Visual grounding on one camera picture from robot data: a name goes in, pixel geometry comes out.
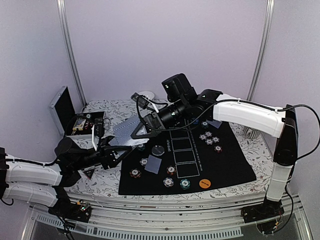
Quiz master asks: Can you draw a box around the silver poker chip case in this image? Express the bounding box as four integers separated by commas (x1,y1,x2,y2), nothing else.
48,85,111,140

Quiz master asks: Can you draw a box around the white ribbed cup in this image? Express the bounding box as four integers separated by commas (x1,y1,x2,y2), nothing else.
243,126,260,139

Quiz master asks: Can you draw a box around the white chip cluster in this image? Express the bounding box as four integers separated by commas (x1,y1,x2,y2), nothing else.
205,131,213,138
205,139,213,145
212,137,220,143

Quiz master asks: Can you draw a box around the black poker mat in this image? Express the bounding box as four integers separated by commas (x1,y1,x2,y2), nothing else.
118,120,257,196

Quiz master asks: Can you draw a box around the black triangular marker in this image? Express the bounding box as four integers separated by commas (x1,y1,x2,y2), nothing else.
83,169,95,180

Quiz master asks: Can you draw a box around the clear dealer button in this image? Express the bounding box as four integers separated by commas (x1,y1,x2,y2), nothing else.
151,145,165,157

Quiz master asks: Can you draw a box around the left aluminium frame post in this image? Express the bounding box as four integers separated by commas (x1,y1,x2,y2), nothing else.
56,0,88,107

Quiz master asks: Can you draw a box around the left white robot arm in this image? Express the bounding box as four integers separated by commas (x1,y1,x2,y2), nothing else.
0,136,133,217

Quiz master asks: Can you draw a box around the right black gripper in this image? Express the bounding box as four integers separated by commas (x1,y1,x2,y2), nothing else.
130,98,188,140

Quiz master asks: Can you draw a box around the green chip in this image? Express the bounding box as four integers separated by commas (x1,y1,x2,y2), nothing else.
137,144,146,151
201,121,209,129
180,179,191,190

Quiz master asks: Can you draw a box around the aluminium frame post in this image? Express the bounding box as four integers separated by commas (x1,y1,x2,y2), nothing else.
56,0,88,107
246,0,275,101

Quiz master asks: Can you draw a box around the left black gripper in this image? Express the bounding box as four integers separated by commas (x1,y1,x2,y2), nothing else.
72,135,133,171

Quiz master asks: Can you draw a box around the face-down card small blind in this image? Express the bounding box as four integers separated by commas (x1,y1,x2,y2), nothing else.
206,120,223,129

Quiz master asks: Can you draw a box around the white ceramic bowl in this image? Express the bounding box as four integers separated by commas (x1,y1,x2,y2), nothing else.
138,91,155,100

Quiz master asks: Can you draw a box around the red chip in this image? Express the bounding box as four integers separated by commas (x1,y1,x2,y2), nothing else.
129,168,142,179
166,166,176,176
214,145,223,153

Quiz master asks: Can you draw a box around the blue card deck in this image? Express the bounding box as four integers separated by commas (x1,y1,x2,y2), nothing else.
109,114,150,147

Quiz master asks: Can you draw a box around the right aluminium frame post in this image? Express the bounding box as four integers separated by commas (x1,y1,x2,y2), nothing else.
246,0,275,101

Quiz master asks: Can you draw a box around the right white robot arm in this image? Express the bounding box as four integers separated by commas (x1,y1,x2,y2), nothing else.
131,73,298,218

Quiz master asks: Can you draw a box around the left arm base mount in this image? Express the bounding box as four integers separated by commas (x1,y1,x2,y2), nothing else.
48,199,92,223

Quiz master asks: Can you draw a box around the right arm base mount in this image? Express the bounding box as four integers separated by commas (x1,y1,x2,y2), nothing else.
240,197,285,223

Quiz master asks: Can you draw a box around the orange big blind button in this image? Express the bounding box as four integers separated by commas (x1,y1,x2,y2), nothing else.
198,178,211,189

